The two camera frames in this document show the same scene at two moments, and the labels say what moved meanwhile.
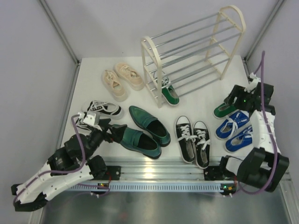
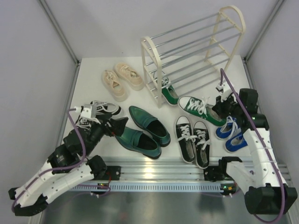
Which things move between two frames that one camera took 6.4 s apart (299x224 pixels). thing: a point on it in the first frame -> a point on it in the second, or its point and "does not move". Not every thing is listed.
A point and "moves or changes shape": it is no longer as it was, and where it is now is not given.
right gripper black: x=238 y=92 -> x=219 y=105
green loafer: x=140 y=142 does not move
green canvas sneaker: x=223 y=110 moves or changes shape
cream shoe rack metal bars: x=194 y=55 does not move
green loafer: x=152 y=125 does not move
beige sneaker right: x=129 y=75 does not move
